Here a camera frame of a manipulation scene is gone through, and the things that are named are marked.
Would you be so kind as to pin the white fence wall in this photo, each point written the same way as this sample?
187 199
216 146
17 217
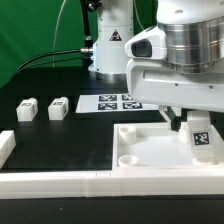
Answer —
122 182
7 144

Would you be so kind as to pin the white front fence wall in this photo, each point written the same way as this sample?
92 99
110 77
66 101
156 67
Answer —
122 182

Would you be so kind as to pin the white sheet with markers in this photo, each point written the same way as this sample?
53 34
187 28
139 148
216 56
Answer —
110 103

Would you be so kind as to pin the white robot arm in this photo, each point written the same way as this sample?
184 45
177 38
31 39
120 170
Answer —
115 21

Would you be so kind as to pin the white square tabletop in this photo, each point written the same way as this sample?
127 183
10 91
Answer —
154 145

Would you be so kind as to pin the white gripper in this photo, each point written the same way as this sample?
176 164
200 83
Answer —
180 66

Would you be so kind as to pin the white left fence wall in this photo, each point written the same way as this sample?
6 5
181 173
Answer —
7 144

